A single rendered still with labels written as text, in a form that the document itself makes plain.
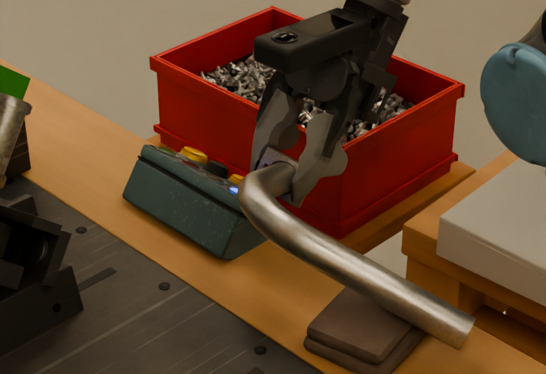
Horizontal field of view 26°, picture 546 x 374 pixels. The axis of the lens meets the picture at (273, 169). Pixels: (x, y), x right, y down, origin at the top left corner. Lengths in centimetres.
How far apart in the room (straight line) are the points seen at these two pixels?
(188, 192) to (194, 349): 19
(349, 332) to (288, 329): 7
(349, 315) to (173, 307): 16
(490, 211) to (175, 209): 32
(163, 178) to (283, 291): 18
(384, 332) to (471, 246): 22
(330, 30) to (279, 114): 11
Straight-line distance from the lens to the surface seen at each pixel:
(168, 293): 108
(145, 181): 118
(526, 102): 105
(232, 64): 150
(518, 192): 124
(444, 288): 127
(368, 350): 97
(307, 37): 108
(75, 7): 385
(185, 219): 114
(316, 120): 113
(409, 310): 98
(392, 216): 136
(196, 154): 120
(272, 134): 116
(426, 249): 126
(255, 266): 111
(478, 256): 118
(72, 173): 126
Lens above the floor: 156
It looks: 32 degrees down
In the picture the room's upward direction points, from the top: straight up
